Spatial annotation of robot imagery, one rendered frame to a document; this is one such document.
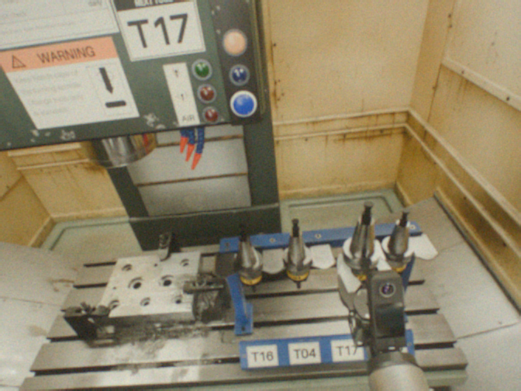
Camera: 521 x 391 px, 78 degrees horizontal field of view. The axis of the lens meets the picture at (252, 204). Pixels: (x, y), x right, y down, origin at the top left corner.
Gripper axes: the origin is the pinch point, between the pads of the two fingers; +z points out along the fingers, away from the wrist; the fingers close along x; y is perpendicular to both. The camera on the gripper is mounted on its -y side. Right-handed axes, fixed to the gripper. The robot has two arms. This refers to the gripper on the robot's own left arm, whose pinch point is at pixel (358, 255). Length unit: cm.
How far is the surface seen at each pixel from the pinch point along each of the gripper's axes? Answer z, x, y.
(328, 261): 6.5, -4.0, 9.1
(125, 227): 98, -101, 76
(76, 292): 28, -86, 42
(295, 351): 0.2, -12.4, 36.5
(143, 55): 4.6, -29.8, -37.2
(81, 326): 12, -75, 37
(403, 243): 6.7, 11.5, 5.2
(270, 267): 6.3, -16.6, 9.2
